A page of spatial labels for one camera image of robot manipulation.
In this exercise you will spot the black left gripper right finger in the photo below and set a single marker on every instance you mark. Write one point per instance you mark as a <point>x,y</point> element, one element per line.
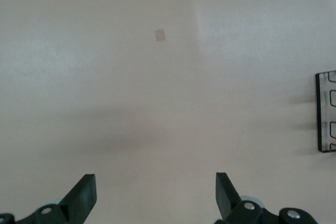
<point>228,203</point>

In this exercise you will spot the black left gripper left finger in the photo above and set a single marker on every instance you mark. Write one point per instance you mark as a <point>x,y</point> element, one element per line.
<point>78,203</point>

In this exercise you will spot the small brown tape square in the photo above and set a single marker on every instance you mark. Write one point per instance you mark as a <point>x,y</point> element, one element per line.
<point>160,35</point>

